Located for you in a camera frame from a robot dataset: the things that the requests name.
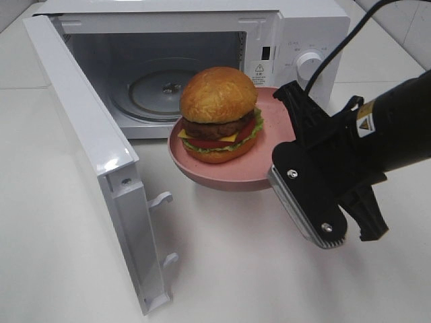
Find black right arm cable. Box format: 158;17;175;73
302;0;398;94

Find glass microwave turntable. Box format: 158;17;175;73
110;57;202;122

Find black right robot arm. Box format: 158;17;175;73
268;72;430;249

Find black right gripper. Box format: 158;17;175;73
267;110;389;249

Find white microwave door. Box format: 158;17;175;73
24;15;178;315

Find upper white power knob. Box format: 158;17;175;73
294;50;324;85

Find white microwave oven body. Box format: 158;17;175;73
32;1;350;139

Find pink plate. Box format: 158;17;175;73
168;87;295;192

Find burger with sesame bun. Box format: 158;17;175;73
178;67;263;164

